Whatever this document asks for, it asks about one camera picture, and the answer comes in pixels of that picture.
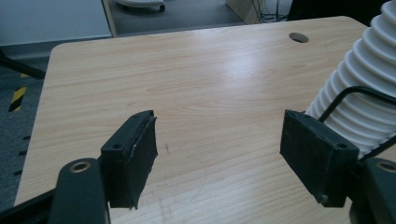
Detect bundle of black cables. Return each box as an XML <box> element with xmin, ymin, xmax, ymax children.
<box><xmin>251</xmin><ymin>0</ymin><xmax>292</xmax><ymax>24</ymax></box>

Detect yellow black striped tape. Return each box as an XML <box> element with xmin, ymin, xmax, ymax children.
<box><xmin>7</xmin><ymin>86</ymin><xmax>28</xmax><ymax>113</ymax></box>

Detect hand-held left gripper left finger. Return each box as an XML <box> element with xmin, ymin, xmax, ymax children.
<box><xmin>100</xmin><ymin>109</ymin><xmax>159</xmax><ymax>210</ymax></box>

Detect black metal stand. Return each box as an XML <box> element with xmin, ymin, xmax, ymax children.
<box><xmin>0</xmin><ymin>49</ymin><xmax>47</xmax><ymax>80</ymax></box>

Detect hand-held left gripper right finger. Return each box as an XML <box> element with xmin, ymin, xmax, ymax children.
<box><xmin>279</xmin><ymin>108</ymin><xmax>361</xmax><ymax>208</ymax></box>

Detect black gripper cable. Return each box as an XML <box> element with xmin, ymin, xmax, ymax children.
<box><xmin>318</xmin><ymin>85</ymin><xmax>396</xmax><ymax>162</ymax></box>

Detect white cabinet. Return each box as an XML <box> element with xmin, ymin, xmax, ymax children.
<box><xmin>0</xmin><ymin>0</ymin><xmax>113</xmax><ymax>47</ymax></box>

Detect stack of white paper cups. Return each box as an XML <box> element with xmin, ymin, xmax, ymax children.
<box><xmin>304</xmin><ymin>0</ymin><xmax>396</xmax><ymax>160</ymax></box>

